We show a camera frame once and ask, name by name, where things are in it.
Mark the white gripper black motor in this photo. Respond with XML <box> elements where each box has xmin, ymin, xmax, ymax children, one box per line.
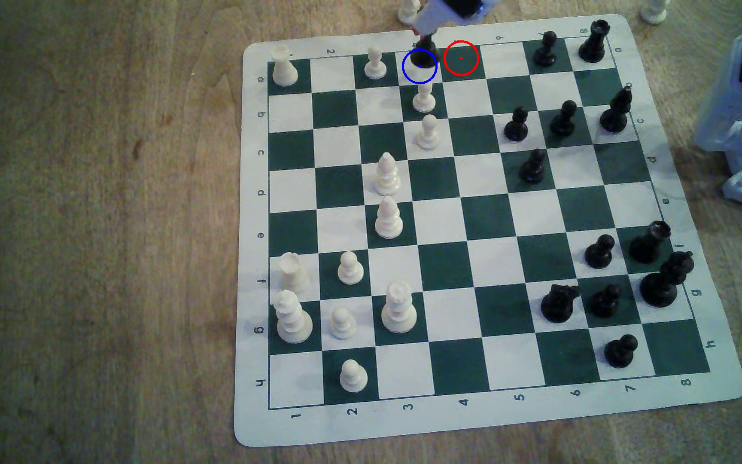
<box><xmin>411</xmin><ymin>0</ymin><xmax>496</xmax><ymax>37</ymax></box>

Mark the black rook chess piece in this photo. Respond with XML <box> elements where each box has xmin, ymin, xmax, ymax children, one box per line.
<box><xmin>410</xmin><ymin>34</ymin><xmax>439</xmax><ymax>69</ymax></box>
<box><xmin>578</xmin><ymin>20</ymin><xmax>611</xmax><ymax>64</ymax></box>

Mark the white pawn chess piece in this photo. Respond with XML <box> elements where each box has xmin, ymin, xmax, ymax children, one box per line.
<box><xmin>416</xmin><ymin>114</ymin><xmax>441</xmax><ymax>151</ymax></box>
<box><xmin>364</xmin><ymin>44</ymin><xmax>389</xmax><ymax>81</ymax></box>
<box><xmin>339</xmin><ymin>359</ymin><xmax>369</xmax><ymax>394</ymax></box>
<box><xmin>337</xmin><ymin>250</ymin><xmax>365</xmax><ymax>286</ymax></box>
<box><xmin>329</xmin><ymin>306</ymin><xmax>358</xmax><ymax>340</ymax></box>
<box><xmin>412</xmin><ymin>82</ymin><xmax>438</xmax><ymax>114</ymax></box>

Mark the black pawn chess piece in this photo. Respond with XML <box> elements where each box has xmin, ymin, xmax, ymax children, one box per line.
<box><xmin>550</xmin><ymin>100</ymin><xmax>578</xmax><ymax>137</ymax></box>
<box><xmin>518</xmin><ymin>149</ymin><xmax>547</xmax><ymax>184</ymax></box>
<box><xmin>584</xmin><ymin>234</ymin><xmax>617</xmax><ymax>270</ymax></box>
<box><xmin>589</xmin><ymin>284</ymin><xmax>622</xmax><ymax>319</ymax></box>
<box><xmin>504</xmin><ymin>107</ymin><xmax>530</xmax><ymax>143</ymax></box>
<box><xmin>604</xmin><ymin>334</ymin><xmax>639</xmax><ymax>369</ymax></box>
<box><xmin>532</xmin><ymin>31</ymin><xmax>559</xmax><ymax>68</ymax></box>

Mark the white rook chess piece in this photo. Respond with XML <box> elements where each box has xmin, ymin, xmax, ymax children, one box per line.
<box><xmin>271</xmin><ymin>45</ymin><xmax>299</xmax><ymax>88</ymax></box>
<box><xmin>279</xmin><ymin>252</ymin><xmax>311</xmax><ymax>294</ymax></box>

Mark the white bishop chess piece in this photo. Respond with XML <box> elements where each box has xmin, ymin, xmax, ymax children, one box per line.
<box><xmin>374</xmin><ymin>153</ymin><xmax>402</xmax><ymax>197</ymax></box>
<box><xmin>374</xmin><ymin>196</ymin><xmax>404</xmax><ymax>240</ymax></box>

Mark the green white chess mat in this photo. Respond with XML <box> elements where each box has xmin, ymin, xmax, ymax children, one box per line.
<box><xmin>234</xmin><ymin>14</ymin><xmax>742</xmax><ymax>448</ymax></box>

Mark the black bishop chess piece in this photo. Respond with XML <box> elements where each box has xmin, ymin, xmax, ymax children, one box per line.
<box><xmin>599</xmin><ymin>87</ymin><xmax>634</xmax><ymax>134</ymax></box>

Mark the white queen chess piece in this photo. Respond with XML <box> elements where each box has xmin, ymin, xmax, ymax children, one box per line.
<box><xmin>381</xmin><ymin>280</ymin><xmax>418</xmax><ymax>335</ymax></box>

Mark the black knight chess piece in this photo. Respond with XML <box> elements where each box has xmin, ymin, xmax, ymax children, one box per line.
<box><xmin>541</xmin><ymin>284</ymin><xmax>582</xmax><ymax>324</ymax></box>

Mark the black king chess piece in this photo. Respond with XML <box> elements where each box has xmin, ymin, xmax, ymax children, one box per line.
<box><xmin>640</xmin><ymin>250</ymin><xmax>695</xmax><ymax>308</ymax></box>

